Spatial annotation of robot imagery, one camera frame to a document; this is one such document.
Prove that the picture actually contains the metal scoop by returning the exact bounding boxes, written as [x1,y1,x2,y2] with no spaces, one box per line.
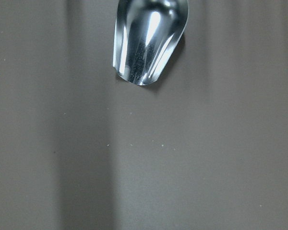
[112,0,189,86]

